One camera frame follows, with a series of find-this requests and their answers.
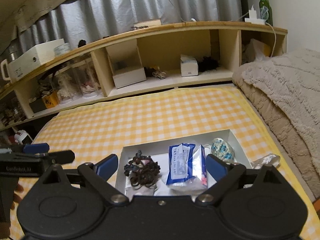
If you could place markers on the yellow printed box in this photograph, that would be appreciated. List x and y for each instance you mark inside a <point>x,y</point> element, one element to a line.
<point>50,101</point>

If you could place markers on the green glass bottle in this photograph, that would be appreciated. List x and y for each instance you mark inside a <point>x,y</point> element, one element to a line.
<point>265,7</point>

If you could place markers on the pile of small trinkets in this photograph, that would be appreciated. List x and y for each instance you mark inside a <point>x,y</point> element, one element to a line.
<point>10,115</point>

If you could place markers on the dark brown bundle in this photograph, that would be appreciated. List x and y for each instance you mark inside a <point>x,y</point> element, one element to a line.
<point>149,71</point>

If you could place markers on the person's left hand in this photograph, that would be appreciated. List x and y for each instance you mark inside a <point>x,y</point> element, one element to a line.
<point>18,192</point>

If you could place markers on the small black figure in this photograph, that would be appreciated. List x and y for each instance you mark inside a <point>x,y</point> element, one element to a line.
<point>82,43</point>

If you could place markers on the small black box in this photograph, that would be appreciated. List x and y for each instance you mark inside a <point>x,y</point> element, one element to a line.
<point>37,106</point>

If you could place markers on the white charger plug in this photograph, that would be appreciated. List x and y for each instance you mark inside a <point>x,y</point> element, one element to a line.
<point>253,12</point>

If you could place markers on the clear plastic container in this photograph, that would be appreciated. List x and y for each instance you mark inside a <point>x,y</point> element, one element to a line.
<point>90,85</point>
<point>65,90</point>

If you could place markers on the yellow checked blanket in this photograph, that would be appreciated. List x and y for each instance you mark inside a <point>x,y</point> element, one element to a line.
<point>162,115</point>

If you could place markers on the clear bag of small items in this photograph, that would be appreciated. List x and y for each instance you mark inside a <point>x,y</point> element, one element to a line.
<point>222,148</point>

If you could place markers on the white power strip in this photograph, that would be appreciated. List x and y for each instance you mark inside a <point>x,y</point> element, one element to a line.
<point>255,21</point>

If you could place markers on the white plastic bag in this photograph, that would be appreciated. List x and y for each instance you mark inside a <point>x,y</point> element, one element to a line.
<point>255,48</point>

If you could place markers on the white red device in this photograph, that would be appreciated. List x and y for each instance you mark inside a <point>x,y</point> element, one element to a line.
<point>22,136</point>

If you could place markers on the white cardboard box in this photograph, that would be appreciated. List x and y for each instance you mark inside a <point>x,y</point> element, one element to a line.
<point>150,150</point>

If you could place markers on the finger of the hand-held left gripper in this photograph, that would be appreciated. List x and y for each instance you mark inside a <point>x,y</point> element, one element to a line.
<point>60,156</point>
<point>37,147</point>

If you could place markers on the white pocket tissue packet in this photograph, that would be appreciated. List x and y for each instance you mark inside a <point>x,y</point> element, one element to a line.
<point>201,162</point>

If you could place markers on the beige fluffy blanket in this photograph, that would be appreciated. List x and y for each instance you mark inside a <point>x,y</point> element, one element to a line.
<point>282,85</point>

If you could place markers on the open white shelf box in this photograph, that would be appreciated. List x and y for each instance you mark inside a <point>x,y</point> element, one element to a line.
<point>127,78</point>

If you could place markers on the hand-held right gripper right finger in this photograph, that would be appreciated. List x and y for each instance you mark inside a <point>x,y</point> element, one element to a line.
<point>215,166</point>

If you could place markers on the silver grey curtain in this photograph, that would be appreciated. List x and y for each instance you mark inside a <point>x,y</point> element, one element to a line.
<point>112,7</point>

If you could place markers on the black fluffy item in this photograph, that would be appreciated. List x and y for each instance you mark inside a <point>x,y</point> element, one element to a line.
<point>208,65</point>

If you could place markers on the blue white wet wipes packet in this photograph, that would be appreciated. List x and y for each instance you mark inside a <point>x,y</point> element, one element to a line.
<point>180,163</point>

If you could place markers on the white storage box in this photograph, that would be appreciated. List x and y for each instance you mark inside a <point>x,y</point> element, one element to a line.
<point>37,53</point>

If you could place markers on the white tissue box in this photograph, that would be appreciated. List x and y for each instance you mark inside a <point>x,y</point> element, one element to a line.
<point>189,67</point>

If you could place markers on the crumpled clear plastic bag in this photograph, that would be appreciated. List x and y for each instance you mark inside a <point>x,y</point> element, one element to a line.
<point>265,161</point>

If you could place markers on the dark lace hair scrunchie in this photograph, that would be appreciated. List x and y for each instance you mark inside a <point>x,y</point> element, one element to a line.
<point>142,170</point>

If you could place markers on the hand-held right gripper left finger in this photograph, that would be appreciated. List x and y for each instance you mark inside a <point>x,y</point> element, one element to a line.
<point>108,165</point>

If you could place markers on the long wooden shelf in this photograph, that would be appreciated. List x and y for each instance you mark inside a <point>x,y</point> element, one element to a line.
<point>175,27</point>

